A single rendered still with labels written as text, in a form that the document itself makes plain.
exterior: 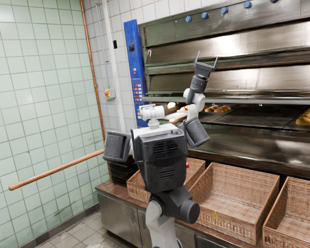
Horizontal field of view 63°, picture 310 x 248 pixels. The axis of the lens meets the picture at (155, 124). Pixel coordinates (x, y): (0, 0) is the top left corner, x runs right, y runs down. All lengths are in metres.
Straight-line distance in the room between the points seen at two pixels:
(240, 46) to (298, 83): 0.46
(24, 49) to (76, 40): 0.58
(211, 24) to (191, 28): 0.19
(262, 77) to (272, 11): 0.42
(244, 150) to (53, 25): 2.25
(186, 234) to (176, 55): 1.44
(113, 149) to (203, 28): 1.27
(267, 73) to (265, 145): 0.53
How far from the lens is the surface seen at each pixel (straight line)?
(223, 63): 2.04
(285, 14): 1.90
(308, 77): 1.86
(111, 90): 2.88
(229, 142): 2.15
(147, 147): 1.15
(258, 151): 2.06
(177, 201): 1.35
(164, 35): 2.36
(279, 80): 1.89
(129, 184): 2.33
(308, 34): 1.85
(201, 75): 1.47
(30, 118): 2.82
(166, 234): 1.58
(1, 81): 2.73
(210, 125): 2.17
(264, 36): 1.92
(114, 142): 1.27
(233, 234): 1.85
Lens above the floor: 1.73
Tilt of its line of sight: 13 degrees down
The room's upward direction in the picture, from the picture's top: 7 degrees counter-clockwise
